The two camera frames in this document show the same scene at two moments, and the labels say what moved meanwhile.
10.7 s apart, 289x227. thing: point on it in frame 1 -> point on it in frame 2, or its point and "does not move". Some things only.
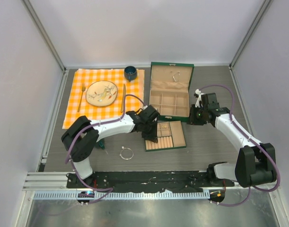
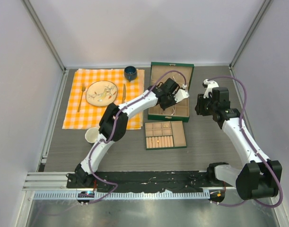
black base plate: (193, 181) does not move
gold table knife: (123, 97) does not move
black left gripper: (152, 137) -> (164, 107)
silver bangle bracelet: (123, 148) -> (162, 110)
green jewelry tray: (170, 135) does not move
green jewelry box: (169, 90) does not move
